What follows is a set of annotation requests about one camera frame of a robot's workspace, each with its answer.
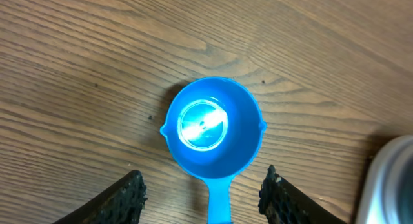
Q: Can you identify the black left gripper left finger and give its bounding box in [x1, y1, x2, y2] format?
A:
[54, 170, 147, 224]

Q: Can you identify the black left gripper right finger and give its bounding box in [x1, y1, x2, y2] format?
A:
[258, 165, 345, 224]

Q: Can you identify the blue plastic measuring scoop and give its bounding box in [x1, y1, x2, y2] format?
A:
[160, 77, 267, 223]

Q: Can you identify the white digital kitchen scale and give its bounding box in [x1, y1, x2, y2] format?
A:
[355, 136, 412, 224]

